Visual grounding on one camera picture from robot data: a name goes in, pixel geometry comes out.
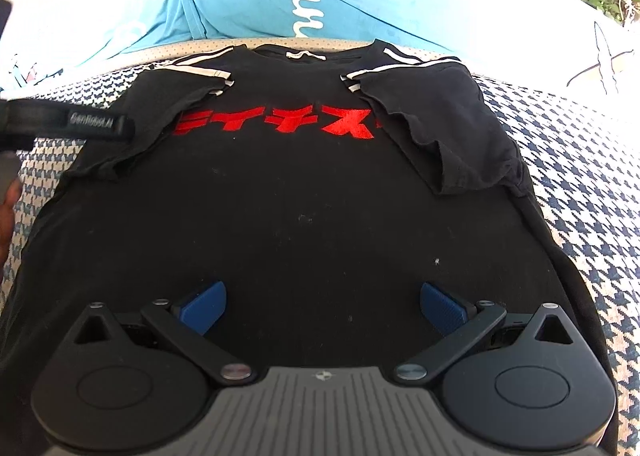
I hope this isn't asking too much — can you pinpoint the black t-shirt red print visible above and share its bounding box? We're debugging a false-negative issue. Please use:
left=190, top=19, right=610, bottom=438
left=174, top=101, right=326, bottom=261
left=1, top=42, right=616, bottom=455

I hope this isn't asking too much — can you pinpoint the person's left hand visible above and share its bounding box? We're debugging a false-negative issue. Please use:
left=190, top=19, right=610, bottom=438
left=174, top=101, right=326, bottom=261
left=0, top=178, right=22, bottom=265

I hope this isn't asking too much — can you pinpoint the blue cartoon print quilt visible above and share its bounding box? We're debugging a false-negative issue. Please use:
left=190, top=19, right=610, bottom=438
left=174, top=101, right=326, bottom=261
left=1, top=0, right=639, bottom=96

